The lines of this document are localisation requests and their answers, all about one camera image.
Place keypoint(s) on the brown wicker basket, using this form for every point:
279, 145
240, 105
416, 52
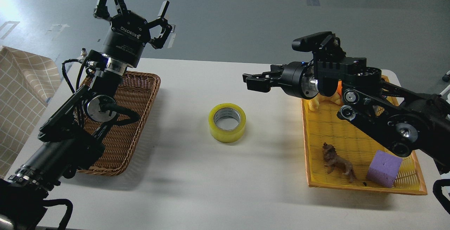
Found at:
137, 92

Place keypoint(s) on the yellow plastic basket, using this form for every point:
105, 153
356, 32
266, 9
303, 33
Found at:
357, 147

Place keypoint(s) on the brown toy lion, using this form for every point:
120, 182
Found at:
333, 160

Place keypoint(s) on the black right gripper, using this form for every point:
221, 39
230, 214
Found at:
293, 79

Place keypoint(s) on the beige checkered cloth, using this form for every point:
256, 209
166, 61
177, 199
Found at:
27, 82

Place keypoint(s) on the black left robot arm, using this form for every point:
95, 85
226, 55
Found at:
73, 136

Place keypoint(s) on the purple foam block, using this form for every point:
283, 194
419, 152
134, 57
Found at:
384, 169

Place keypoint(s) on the yellow tape roll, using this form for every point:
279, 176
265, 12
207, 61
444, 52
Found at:
227, 111

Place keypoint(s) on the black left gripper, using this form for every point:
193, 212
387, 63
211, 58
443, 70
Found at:
124, 40

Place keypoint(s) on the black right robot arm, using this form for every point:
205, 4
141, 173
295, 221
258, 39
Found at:
401, 120

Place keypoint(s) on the toy croissant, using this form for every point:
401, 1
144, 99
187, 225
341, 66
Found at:
313, 104

